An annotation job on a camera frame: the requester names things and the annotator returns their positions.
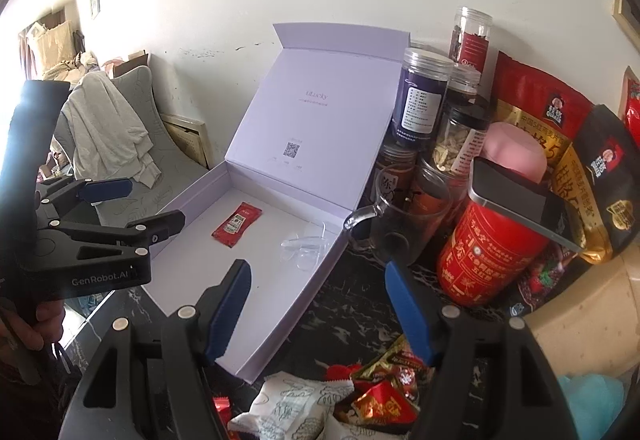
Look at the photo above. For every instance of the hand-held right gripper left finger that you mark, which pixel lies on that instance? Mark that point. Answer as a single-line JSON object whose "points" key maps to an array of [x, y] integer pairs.
{"points": [[232, 310]]}

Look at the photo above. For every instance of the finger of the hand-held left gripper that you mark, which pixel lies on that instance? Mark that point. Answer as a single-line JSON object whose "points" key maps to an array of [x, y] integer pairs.
{"points": [[157, 222], [107, 187]]}

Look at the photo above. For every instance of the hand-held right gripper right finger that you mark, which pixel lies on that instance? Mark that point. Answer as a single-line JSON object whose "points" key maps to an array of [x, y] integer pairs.
{"points": [[407, 315]]}

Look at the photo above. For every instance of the white printed snack packet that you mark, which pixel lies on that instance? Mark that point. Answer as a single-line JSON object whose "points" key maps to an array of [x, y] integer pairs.
{"points": [[350, 431], [290, 405]]}

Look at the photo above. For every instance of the white gift box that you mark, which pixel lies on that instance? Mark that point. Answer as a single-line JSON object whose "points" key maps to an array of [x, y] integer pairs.
{"points": [[300, 120]]}

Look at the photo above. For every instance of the person's left hand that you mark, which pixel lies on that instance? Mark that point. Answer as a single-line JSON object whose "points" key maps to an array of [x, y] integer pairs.
{"points": [[47, 325]]}

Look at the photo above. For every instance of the white garment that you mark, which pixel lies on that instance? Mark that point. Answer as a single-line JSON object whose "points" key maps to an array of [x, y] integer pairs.
{"points": [[105, 130]]}

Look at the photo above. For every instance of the grey leaf-print chair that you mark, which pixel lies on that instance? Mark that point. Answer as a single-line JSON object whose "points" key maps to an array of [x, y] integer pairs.
{"points": [[165, 155]]}

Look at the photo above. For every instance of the glass mug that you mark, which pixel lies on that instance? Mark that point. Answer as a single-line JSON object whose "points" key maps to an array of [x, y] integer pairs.
{"points": [[395, 240]]}

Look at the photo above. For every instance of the red sauce sachet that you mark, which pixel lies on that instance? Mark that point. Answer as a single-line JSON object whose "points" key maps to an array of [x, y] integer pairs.
{"points": [[235, 225]]}

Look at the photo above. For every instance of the small red wrapper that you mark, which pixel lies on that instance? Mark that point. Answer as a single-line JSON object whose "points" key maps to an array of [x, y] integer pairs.
{"points": [[221, 406], [337, 372]]}

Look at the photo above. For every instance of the red tin canister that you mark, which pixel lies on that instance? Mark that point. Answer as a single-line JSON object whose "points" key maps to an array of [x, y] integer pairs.
{"points": [[480, 260]]}

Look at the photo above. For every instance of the clear plastic piece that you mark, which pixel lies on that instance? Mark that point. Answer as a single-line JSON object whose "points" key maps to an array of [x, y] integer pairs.
{"points": [[305, 247]]}

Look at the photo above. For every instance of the orange dried fruit jar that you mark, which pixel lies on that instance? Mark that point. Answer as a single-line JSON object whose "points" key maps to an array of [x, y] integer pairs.
{"points": [[448, 200]]}

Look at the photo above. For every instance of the cardboard box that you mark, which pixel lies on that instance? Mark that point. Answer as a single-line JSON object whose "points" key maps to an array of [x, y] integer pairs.
{"points": [[131, 63]]}

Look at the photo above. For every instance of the dark strawberry snack bag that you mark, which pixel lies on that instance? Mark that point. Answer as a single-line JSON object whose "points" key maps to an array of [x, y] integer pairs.
{"points": [[545, 275]]}

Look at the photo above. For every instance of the brown contents jar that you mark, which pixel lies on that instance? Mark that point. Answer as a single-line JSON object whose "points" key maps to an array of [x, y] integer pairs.
{"points": [[395, 160]]}

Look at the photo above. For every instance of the beige cloth pile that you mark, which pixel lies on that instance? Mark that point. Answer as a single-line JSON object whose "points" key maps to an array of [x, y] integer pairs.
{"points": [[50, 43]]}

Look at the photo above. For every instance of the black lid dried slices jar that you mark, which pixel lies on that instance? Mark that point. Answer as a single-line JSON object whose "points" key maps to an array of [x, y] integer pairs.
{"points": [[452, 145]]}

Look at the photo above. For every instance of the beige container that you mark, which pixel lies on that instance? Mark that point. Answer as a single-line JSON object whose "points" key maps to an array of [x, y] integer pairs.
{"points": [[590, 320]]}

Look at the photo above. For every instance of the light blue bath sponge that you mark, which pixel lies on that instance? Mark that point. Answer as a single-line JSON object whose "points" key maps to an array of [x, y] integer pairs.
{"points": [[590, 400]]}

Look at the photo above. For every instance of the purple label jar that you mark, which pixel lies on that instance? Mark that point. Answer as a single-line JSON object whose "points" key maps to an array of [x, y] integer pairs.
{"points": [[420, 105]]}

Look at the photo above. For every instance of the black gold snack bag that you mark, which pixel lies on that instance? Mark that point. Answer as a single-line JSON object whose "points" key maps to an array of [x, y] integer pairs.
{"points": [[600, 170]]}

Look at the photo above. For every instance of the small clear lid jar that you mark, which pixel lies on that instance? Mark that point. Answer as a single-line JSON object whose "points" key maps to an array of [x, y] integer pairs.
{"points": [[462, 80]]}

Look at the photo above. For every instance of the red snack bag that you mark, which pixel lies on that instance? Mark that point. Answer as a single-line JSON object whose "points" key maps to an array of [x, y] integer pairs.
{"points": [[530, 95]]}

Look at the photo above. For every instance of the red label jar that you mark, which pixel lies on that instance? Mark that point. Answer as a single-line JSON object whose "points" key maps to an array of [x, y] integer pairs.
{"points": [[472, 45]]}

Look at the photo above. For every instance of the leaning wooden frame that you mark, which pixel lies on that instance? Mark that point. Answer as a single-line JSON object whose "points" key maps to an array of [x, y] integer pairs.
{"points": [[187, 140]]}

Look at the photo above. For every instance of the wooden picture frame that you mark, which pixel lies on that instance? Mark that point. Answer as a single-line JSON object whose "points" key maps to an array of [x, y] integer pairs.
{"points": [[625, 15]]}

